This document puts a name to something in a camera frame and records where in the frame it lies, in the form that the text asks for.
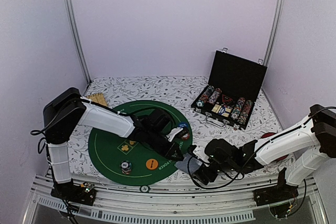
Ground blue small blind button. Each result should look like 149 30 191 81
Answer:
178 122 188 128

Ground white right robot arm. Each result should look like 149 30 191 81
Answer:
189 104 335 206

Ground small chip stack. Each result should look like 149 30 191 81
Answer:
181 133 190 140

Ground orange big blind button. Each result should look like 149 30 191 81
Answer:
145 158 159 170

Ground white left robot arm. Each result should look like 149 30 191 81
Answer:
42 88 189 200

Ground floral white tablecloth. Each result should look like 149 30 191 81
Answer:
68 76 296 183

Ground aluminium corner post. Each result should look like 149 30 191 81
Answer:
64 0 92 84
263 0 285 67

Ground green round poker mat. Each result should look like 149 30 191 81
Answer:
88 100 193 186

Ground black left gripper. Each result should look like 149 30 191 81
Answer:
146 130 185 162

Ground boxed card deck in case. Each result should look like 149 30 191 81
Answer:
212 104 233 118

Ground woven bamboo tray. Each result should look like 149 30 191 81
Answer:
86 93 108 106

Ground aluminium left corner post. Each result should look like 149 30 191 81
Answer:
64 0 92 84

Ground aluminium right corner post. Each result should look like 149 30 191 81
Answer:
263 0 285 67

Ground red floral bowl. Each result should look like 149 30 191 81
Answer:
260 132 288 162

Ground red triangle all-in marker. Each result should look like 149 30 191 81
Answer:
222 94 233 104

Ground blue checked card deck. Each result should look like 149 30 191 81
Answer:
174 154 202 174

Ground black poker chip case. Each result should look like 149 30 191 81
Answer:
191 51 267 130

